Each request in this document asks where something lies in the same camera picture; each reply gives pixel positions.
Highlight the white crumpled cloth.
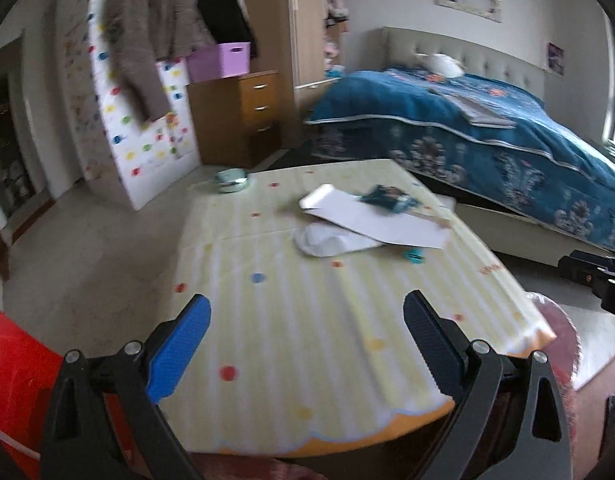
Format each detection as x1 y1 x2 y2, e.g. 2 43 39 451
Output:
293 222 383 260

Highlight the teal packet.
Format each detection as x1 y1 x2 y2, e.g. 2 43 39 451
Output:
360 185 419 215

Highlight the striped yellow tablecloth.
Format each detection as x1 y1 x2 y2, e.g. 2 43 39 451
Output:
160 159 558 458

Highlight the black coat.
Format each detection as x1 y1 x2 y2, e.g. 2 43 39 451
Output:
196 0 258 59

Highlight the light green bowl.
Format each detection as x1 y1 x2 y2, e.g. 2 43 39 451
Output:
215 168 252 195

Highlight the pile of clothes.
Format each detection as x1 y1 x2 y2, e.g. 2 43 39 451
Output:
323 40 346 79

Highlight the wooden nightstand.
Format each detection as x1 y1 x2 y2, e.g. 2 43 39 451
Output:
187 71 283 167

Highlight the red plastic bag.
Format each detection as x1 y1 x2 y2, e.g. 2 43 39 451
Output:
525 290 585 394

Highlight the white pillow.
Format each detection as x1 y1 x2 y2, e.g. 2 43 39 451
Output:
416 52 466 79

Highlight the wooden wardrobe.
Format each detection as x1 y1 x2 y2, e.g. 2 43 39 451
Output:
286 0 351 89

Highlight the white paper sheet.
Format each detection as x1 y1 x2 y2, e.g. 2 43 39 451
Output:
298 183 449 250

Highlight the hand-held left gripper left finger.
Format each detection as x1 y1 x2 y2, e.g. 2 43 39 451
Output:
40 294 213 480

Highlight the white dotted cabinet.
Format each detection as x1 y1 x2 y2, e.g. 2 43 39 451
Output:
57 0 201 211

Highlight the brown coat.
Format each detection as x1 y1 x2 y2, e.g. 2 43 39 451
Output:
104 0 216 121

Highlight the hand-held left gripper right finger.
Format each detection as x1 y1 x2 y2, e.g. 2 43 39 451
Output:
403 289 573 480

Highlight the purple plastic basket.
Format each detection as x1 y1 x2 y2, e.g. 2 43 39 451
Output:
187 42 252 84

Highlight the beige upholstered bed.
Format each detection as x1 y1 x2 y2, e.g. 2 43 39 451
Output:
382 26 615 261

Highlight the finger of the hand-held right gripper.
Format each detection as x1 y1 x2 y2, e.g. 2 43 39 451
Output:
570 250 615 268
559 257 614 289

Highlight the folded grey cloth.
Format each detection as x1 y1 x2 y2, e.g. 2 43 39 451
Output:
457 95 517 130

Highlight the small wall picture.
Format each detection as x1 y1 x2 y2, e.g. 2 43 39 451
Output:
546 42 565 76

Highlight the white packet with brown edge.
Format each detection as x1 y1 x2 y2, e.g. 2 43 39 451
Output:
410 208 455 229

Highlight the blue quilted bed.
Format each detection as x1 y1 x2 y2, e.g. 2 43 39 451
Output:
304 65 615 257

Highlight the red plastic stool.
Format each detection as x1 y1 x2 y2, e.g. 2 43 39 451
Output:
0 307 119 467

